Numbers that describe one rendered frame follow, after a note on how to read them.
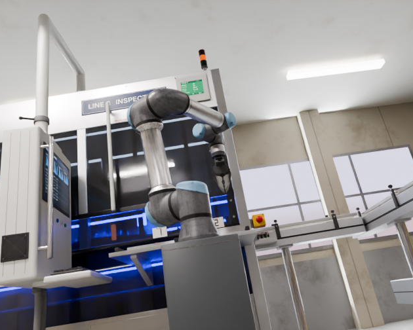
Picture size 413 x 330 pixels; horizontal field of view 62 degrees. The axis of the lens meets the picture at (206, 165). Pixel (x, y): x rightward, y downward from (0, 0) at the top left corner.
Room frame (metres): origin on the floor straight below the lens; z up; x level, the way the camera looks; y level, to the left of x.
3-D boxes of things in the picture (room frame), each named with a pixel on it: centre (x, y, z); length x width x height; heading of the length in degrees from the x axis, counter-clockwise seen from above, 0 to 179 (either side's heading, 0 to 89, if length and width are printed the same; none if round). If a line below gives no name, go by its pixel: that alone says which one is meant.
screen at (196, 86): (2.02, 0.01, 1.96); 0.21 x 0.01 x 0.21; 90
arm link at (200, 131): (1.57, -0.03, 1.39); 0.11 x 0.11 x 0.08; 55
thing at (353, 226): (2.19, -0.54, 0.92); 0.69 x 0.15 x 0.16; 90
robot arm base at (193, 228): (1.23, 0.07, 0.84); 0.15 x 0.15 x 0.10
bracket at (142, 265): (1.86, 0.42, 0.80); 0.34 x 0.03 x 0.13; 0
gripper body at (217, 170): (1.67, -0.07, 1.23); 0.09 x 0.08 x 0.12; 0
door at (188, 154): (2.04, 0.08, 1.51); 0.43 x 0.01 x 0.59; 90
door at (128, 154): (2.04, 0.53, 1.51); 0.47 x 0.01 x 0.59; 90
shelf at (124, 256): (1.87, 0.17, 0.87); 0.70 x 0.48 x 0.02; 90
